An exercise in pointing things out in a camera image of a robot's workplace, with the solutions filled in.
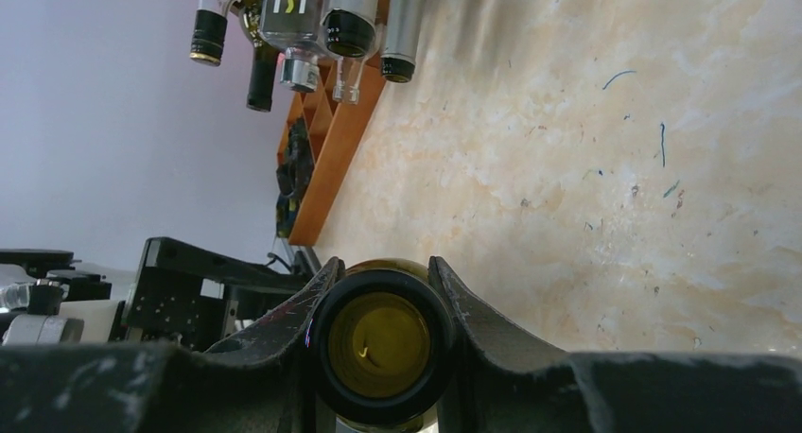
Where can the rolled dark belt lower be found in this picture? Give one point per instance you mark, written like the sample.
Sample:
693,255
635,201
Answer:
286,211

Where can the rolled dark belt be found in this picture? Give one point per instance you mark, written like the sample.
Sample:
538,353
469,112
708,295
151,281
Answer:
286,211
295,172

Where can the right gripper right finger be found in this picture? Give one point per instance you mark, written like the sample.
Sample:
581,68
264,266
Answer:
509,380

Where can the dark green wine bottle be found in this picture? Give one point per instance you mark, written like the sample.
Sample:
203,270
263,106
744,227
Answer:
350,27
398,55

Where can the wooden compartment tray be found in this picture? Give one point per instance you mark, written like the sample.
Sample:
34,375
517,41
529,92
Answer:
335,131

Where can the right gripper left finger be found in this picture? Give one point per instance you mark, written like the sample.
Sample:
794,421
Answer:
252,381

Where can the clear labelled liquor bottle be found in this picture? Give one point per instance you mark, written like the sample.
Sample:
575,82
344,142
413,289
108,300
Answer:
208,37

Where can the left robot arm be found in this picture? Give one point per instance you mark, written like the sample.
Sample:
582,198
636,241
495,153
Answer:
181,293

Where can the rolled dark belt upper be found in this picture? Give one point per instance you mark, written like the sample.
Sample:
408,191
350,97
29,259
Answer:
295,172

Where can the dark green wine bottle front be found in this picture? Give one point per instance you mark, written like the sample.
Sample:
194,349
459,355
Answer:
350,27

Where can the clear glass bottle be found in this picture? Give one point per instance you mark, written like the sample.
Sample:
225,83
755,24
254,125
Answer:
348,78

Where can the blue square glass bottle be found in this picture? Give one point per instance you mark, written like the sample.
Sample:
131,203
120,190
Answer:
294,27

